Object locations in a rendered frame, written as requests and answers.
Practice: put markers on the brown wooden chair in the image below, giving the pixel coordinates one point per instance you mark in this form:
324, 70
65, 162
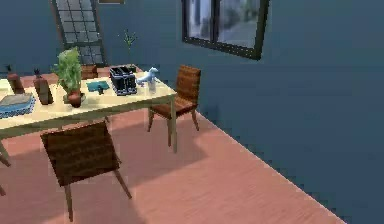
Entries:
185, 90
80, 151
89, 71

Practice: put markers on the clear glass cup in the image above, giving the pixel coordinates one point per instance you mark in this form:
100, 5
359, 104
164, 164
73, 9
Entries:
152, 86

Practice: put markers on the black toaster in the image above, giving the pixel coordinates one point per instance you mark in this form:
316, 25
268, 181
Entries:
123, 80

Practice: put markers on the pale wooden dining table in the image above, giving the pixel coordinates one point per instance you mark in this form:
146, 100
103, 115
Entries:
100, 103

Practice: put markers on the thin green floor plant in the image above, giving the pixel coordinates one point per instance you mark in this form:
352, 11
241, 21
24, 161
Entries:
129, 43

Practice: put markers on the small dark salt shaker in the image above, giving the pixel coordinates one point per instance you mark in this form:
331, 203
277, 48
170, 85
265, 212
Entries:
100, 90

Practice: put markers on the black framed window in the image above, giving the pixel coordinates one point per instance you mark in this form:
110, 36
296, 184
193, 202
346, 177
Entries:
225, 23

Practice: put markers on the teal cloth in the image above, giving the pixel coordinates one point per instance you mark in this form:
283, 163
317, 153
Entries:
96, 85

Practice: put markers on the green potted house plant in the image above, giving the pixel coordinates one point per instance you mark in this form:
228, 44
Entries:
69, 71

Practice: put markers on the glass paned room door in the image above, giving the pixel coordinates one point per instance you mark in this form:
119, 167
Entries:
79, 30

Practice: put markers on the brown pepper mill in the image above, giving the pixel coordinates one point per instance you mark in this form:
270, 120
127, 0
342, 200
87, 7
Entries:
43, 88
15, 82

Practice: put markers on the brown framed wall picture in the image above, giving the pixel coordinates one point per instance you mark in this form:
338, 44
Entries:
111, 1

